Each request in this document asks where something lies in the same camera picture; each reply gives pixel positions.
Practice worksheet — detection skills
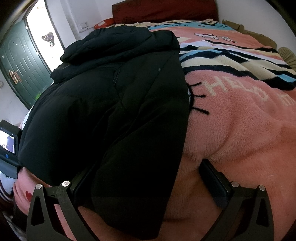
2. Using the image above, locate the white wall socket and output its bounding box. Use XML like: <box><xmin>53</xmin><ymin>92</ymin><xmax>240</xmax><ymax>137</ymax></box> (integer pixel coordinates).
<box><xmin>78</xmin><ymin>22</ymin><xmax>89</xmax><ymax>31</ymax></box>

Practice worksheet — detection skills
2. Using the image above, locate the dark red headboard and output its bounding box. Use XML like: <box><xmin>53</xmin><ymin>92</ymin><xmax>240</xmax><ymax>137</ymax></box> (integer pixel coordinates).
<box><xmin>112</xmin><ymin>0</ymin><xmax>218</xmax><ymax>24</ymax></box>

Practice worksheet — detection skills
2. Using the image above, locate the pink Hello Kitty blanket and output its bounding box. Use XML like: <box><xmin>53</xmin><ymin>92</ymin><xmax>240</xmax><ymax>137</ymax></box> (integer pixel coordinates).
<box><xmin>1</xmin><ymin>21</ymin><xmax>295</xmax><ymax>240</ymax></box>

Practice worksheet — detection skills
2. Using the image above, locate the green metal door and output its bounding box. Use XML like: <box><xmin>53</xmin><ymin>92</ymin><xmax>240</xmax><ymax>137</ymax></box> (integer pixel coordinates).
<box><xmin>1</xmin><ymin>20</ymin><xmax>53</xmax><ymax>109</ymax></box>

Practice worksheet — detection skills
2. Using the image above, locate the large black padded jacket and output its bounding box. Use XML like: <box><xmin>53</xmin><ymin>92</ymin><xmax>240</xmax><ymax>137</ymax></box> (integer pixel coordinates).
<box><xmin>18</xmin><ymin>26</ymin><xmax>190</xmax><ymax>240</ymax></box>

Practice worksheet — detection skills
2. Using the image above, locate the brass door lock handle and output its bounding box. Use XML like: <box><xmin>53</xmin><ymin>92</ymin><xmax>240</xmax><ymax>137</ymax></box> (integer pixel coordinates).
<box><xmin>9</xmin><ymin>70</ymin><xmax>22</xmax><ymax>84</ymax></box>

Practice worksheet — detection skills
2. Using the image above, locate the cardboard beside bed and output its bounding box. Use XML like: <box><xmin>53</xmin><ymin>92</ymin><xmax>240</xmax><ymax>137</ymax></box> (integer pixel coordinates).
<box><xmin>222</xmin><ymin>20</ymin><xmax>296</xmax><ymax>70</ymax></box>

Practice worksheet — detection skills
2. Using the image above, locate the red box on shelf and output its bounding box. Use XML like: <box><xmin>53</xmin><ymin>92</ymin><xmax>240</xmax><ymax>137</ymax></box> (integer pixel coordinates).
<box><xmin>94</xmin><ymin>18</ymin><xmax>115</xmax><ymax>29</ymax></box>

